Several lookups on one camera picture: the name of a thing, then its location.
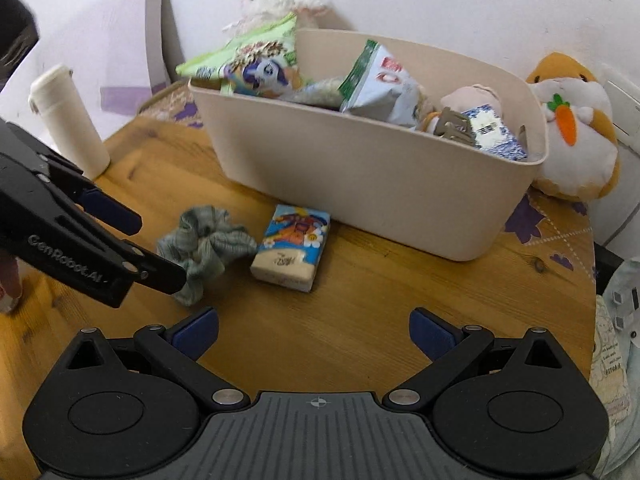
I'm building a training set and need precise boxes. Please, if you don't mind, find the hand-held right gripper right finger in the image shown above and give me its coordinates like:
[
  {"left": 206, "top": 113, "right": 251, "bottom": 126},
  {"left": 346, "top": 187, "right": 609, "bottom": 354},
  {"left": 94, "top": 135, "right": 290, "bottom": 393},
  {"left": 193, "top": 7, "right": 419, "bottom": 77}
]
[{"left": 382, "top": 306, "right": 566, "bottom": 413}]

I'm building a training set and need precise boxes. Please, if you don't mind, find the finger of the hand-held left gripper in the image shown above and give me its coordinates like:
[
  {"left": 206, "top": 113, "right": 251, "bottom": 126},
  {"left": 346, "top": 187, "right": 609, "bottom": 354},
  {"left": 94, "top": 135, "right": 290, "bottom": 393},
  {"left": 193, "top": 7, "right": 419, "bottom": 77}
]
[
  {"left": 112, "top": 237, "right": 189, "bottom": 297},
  {"left": 0, "top": 120, "right": 144, "bottom": 237}
]

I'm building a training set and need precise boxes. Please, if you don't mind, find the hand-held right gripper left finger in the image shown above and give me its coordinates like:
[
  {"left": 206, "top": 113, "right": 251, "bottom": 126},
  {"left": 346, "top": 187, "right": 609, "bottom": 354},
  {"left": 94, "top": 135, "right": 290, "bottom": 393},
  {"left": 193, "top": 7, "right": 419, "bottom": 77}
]
[{"left": 62, "top": 306, "right": 251, "bottom": 413}]

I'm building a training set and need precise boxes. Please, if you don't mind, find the green scrunchie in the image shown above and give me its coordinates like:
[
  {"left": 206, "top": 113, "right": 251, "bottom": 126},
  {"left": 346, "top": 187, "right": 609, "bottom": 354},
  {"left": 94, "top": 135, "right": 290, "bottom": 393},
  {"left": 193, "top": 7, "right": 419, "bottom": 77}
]
[{"left": 156, "top": 205, "right": 258, "bottom": 307}]

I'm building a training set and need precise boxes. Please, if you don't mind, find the colourful tissue pack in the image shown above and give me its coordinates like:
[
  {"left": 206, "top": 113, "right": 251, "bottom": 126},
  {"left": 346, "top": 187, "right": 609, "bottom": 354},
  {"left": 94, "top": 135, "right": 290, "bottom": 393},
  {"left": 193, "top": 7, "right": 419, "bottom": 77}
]
[{"left": 249, "top": 203, "right": 332, "bottom": 293}]

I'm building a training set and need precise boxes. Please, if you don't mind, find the beige plastic storage bin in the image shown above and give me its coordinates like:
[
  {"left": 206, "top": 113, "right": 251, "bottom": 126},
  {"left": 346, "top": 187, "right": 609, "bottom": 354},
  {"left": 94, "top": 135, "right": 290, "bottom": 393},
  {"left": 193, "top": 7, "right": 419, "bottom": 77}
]
[{"left": 187, "top": 28, "right": 550, "bottom": 262}]

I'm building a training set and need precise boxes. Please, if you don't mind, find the brown slotted rubber trivet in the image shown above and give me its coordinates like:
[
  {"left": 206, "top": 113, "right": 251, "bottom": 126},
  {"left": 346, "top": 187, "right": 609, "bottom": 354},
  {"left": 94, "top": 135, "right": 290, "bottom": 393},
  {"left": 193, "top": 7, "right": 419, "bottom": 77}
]
[{"left": 425, "top": 107, "right": 478, "bottom": 147}]

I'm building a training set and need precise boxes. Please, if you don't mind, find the blue white packet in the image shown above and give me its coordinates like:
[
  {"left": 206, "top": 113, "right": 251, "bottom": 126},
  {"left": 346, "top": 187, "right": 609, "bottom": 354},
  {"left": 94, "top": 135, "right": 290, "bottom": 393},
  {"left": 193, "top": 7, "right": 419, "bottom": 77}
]
[{"left": 460, "top": 104, "right": 529, "bottom": 162}]

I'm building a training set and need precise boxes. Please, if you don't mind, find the light green snack packet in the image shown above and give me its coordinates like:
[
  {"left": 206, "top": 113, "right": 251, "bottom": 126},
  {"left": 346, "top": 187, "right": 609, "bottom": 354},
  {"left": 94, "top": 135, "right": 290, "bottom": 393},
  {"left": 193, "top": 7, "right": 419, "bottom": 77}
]
[{"left": 175, "top": 12, "right": 307, "bottom": 100}]

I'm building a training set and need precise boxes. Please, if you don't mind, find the silver green snack packet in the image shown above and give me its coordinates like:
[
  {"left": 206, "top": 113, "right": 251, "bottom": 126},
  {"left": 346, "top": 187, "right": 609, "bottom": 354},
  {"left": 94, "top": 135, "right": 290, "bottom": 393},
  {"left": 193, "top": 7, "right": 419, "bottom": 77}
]
[{"left": 339, "top": 39, "right": 426, "bottom": 128}]

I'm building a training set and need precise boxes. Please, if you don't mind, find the white thermos bottle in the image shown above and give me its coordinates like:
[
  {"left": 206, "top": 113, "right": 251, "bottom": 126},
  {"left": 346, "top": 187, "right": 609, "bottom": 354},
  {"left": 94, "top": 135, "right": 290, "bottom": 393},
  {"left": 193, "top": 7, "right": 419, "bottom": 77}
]
[{"left": 28, "top": 63, "right": 112, "bottom": 181}]

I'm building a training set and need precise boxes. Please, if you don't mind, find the white purple board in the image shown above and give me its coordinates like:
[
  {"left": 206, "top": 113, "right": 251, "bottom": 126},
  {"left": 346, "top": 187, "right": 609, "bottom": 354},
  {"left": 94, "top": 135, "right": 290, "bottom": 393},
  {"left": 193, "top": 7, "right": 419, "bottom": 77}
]
[{"left": 10, "top": 0, "right": 187, "bottom": 143}]

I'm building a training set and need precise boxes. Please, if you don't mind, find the patterned paper tag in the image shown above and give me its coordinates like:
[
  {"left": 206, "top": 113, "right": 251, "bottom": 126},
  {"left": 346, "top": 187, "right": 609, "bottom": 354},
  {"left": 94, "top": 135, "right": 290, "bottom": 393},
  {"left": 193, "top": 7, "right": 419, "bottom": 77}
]
[{"left": 590, "top": 295, "right": 632, "bottom": 423}]

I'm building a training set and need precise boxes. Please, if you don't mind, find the black cabinet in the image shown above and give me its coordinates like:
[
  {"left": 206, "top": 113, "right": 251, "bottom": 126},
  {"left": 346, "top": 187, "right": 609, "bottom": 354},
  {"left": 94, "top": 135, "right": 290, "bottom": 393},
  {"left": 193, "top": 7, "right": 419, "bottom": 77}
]
[{"left": 594, "top": 245, "right": 626, "bottom": 286}]

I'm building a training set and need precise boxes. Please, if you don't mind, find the light blue blanket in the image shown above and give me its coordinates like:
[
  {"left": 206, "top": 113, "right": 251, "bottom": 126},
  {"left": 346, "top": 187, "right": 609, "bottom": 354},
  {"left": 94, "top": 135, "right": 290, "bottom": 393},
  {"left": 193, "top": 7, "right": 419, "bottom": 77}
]
[{"left": 592, "top": 255, "right": 640, "bottom": 480}]

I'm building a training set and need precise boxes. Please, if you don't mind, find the dark blurred object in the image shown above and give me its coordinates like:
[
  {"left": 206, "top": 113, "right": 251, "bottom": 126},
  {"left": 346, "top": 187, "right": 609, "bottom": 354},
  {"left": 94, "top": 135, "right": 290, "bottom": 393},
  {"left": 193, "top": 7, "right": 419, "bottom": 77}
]
[{"left": 0, "top": 0, "right": 41, "bottom": 91}]

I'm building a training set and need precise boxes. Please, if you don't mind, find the orange hamster plush with carrot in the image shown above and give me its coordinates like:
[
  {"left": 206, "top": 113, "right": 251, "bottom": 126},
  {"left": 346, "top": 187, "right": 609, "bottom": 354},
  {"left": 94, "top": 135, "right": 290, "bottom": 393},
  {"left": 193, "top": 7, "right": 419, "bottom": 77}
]
[{"left": 525, "top": 52, "right": 622, "bottom": 202}]

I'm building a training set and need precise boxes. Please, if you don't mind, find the white wall socket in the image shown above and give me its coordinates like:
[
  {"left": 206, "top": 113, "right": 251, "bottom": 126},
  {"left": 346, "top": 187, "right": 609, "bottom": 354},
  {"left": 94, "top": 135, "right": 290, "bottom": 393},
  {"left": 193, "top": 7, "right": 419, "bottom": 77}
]
[{"left": 600, "top": 62, "right": 640, "bottom": 151}]

